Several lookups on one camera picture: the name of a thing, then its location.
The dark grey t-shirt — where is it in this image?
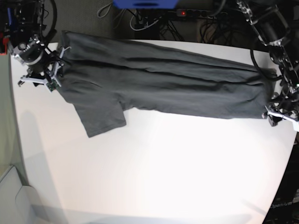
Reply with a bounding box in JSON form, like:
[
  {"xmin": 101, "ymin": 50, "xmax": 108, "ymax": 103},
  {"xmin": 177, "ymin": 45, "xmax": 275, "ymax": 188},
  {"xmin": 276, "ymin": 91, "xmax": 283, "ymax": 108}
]
[{"xmin": 58, "ymin": 31, "xmax": 274, "ymax": 137}]

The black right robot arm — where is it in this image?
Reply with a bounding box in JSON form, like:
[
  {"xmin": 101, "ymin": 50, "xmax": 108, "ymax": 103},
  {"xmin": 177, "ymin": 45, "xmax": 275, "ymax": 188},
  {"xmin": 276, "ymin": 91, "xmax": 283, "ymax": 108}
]
[{"xmin": 0, "ymin": 0, "xmax": 69, "ymax": 92}]

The black power strip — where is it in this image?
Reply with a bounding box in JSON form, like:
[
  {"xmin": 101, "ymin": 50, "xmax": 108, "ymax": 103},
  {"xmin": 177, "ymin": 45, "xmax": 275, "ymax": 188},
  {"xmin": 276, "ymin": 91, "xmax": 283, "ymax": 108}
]
[{"xmin": 176, "ymin": 9, "xmax": 216, "ymax": 19}]

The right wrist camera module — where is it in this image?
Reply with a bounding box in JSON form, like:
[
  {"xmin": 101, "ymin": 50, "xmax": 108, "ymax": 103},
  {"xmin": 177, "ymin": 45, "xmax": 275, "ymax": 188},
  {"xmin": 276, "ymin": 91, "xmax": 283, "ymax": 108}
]
[{"xmin": 45, "ymin": 80, "xmax": 60, "ymax": 92}]

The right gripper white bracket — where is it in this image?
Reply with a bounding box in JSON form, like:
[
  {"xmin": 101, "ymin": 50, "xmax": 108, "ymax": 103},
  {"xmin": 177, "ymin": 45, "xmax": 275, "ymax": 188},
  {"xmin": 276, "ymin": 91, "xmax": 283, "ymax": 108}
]
[{"xmin": 18, "ymin": 46, "xmax": 70, "ymax": 87}]

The blue box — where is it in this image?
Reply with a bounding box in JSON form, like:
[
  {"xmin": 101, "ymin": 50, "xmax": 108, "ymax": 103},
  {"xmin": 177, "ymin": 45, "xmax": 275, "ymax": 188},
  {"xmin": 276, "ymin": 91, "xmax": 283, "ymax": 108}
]
[{"xmin": 113, "ymin": 0, "xmax": 178, "ymax": 9}]

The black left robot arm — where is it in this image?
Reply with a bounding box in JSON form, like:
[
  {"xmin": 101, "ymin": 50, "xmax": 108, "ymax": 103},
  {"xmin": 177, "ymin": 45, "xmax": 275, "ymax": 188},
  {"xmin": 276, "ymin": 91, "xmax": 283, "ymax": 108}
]
[{"xmin": 236, "ymin": 0, "xmax": 299, "ymax": 131}]

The red black object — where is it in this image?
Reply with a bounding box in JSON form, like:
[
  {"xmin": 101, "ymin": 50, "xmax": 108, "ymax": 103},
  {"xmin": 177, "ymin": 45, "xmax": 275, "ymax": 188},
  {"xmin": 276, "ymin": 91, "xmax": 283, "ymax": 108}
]
[{"xmin": 0, "ymin": 32, "xmax": 9, "ymax": 55}]

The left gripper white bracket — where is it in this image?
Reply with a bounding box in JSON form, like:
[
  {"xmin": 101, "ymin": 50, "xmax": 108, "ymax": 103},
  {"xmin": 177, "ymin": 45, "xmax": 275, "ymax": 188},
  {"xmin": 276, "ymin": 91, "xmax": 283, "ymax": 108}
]
[{"xmin": 262, "ymin": 104, "xmax": 299, "ymax": 132}]

